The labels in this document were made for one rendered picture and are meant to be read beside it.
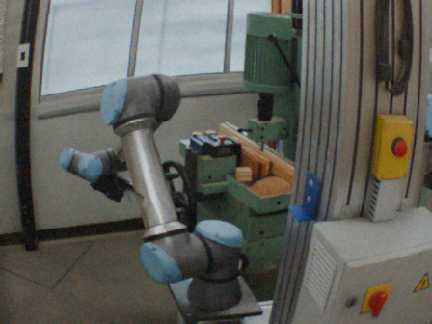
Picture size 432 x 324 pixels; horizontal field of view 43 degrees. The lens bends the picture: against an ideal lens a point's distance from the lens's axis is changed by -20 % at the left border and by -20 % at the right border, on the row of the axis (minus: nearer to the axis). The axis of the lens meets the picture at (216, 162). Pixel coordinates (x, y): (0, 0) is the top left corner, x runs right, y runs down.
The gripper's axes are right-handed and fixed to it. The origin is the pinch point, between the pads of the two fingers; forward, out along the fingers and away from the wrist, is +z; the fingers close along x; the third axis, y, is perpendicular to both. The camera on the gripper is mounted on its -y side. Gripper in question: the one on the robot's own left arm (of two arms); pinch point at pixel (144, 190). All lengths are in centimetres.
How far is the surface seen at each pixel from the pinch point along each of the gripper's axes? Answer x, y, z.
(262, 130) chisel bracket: -3.1, -36.2, 32.8
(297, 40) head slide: 0, -74, 24
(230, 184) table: 0.3, -14.4, 29.8
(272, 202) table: 19.7, -17.3, 33.6
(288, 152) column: -14, -34, 58
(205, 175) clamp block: -3.4, -13.2, 21.1
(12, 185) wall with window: -132, 59, -4
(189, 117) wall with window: -134, -23, 86
